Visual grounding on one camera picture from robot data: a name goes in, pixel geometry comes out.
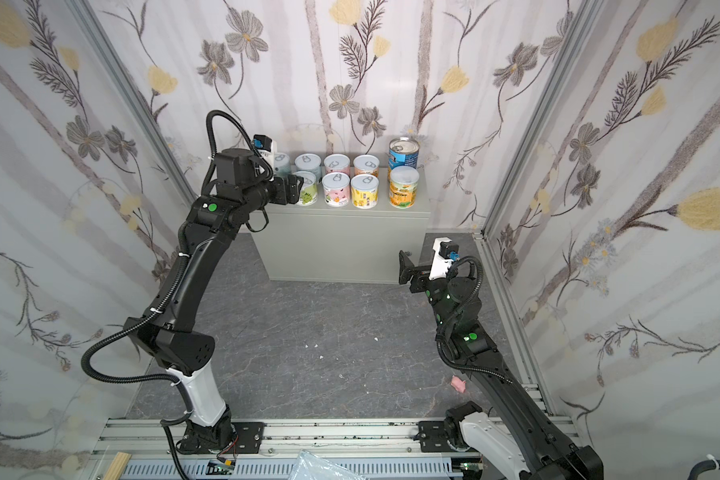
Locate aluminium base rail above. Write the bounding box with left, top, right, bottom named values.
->
left=86, top=416, right=595, bottom=480

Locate large blue labelled can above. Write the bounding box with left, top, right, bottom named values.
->
left=388, top=137, right=420, bottom=171

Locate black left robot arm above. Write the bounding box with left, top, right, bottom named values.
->
left=81, top=110, right=304, bottom=454

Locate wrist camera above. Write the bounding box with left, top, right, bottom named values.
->
left=253, top=134, right=277, bottom=157
left=429, top=237, right=459, bottom=280

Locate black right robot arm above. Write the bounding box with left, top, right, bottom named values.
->
left=398, top=241, right=604, bottom=479

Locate white slotted cable duct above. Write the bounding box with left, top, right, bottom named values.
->
left=121, top=458, right=463, bottom=479

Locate pink eraser piece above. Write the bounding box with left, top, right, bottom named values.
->
left=450, top=376, right=467, bottom=394

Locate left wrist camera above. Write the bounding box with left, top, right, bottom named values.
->
left=253, top=134, right=277, bottom=157

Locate white lid can orange label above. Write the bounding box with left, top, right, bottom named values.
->
left=353, top=154, right=380, bottom=177

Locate white lid can beige label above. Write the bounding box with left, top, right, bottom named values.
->
left=322, top=172, right=351, bottom=207

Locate white lid can blue label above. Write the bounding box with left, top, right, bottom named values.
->
left=273, top=152, right=291, bottom=178

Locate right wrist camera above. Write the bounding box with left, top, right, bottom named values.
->
left=429, top=237, right=459, bottom=280

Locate clear plastic bag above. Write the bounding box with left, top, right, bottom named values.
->
left=288, top=451, right=364, bottom=480

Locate plastic lid can yellow label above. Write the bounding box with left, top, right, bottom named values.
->
left=388, top=166, right=420, bottom=209

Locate wooden block left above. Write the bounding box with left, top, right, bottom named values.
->
left=101, top=452, right=132, bottom=480

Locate grey metal cabinet box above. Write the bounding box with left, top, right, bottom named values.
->
left=253, top=170, right=432, bottom=285

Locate white lid can green label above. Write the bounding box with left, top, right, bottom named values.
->
left=295, top=171, right=318, bottom=206

